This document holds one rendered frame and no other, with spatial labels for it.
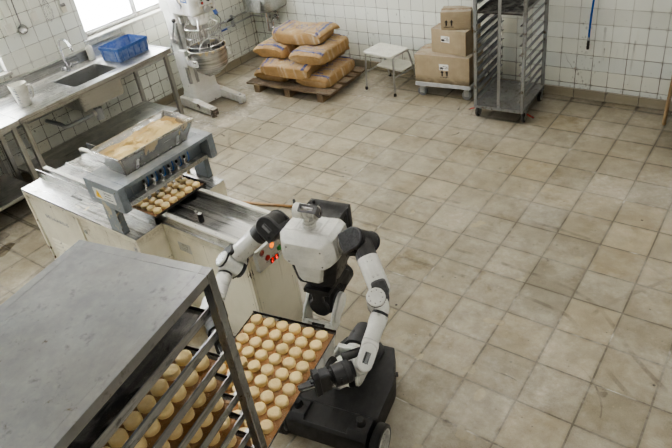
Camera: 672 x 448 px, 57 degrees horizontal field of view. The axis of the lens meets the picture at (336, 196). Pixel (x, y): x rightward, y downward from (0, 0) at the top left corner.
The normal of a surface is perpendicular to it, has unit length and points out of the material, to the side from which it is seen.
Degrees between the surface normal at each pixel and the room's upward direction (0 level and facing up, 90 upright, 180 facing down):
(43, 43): 90
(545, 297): 0
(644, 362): 0
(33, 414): 0
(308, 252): 90
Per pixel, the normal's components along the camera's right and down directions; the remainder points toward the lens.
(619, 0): -0.58, 0.51
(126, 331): -0.13, -0.83
